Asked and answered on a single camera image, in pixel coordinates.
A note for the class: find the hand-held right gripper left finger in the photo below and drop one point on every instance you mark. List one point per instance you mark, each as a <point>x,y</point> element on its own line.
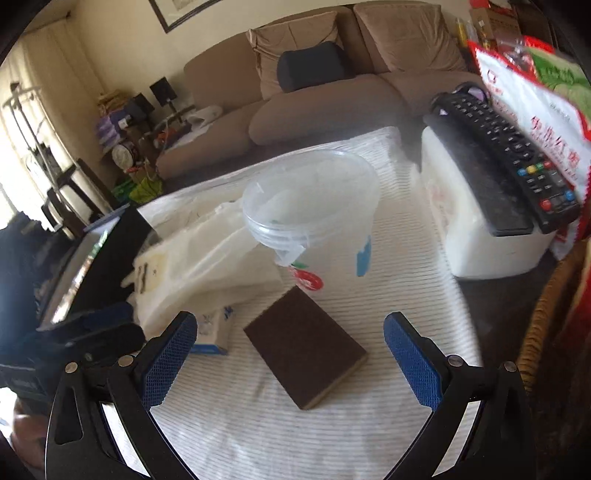
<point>171,360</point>

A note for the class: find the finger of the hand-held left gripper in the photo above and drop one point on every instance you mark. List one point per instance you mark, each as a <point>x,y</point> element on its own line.
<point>111,314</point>
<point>115,341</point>

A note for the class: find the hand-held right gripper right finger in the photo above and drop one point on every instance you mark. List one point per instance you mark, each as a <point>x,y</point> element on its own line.
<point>411,364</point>

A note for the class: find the white and blue glove box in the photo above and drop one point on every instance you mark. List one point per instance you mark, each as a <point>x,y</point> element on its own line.
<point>212,334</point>

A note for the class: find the black storage box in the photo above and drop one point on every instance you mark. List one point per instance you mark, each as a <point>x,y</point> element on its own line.
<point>124,258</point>

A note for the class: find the brown scouring sponge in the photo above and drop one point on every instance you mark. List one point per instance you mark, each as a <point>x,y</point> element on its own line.
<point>304,346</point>

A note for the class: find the nested clear plastic containers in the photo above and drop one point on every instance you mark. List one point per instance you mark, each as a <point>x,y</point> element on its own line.
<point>318,217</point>

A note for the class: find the person's left forearm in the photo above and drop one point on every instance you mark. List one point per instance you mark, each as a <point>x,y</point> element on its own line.
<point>27,434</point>

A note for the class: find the white ribbed table cloth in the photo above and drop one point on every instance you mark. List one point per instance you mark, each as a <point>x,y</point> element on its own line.
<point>406,314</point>

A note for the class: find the green bag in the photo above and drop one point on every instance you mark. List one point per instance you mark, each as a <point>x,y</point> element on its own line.
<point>143,191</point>

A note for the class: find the dark wooden chair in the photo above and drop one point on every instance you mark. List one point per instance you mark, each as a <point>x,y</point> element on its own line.
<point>87,189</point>

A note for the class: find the wicker basket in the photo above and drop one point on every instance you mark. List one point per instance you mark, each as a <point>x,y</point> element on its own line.
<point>540,332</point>

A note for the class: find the white tissue box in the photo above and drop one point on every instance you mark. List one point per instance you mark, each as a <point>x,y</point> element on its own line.
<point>466,240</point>

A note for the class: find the round white clock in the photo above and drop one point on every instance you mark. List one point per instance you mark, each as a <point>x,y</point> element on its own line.
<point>123,156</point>

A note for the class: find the stack of purple boxes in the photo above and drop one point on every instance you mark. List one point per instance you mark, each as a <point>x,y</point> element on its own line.
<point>110,131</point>

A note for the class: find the black flat device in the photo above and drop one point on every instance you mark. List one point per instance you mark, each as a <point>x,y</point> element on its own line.
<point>480,189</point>

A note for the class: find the white coat rack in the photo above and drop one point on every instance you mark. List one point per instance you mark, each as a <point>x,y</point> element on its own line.
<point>32,129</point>

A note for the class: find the black speaker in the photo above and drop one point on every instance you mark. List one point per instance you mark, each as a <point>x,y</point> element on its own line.
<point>162,91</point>
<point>138,108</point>

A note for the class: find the small white plastic bag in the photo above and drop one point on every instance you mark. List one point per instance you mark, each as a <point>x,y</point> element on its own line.
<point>205,115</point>

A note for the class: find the black remote control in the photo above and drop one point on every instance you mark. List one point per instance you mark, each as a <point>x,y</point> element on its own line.
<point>508,147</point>

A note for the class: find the beige sofa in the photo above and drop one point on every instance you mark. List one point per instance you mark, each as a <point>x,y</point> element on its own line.
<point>323,115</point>

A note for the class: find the red and white snack bag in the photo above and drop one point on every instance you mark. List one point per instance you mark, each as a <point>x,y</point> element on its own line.
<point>545,106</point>

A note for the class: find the dark blue lumbar cushion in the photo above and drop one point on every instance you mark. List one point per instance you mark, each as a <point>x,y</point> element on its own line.
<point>309,67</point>

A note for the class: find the beige sofa pillow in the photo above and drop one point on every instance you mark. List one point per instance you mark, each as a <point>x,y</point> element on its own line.
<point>277,46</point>
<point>406,37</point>

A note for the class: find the yellow bottles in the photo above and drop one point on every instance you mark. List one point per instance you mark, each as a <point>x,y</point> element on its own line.
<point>464,32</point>

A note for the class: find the cardboard boxes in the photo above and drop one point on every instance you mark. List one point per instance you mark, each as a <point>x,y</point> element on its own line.
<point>498,18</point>

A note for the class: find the framed wall picture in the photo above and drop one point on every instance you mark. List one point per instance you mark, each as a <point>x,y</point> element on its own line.
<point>166,18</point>

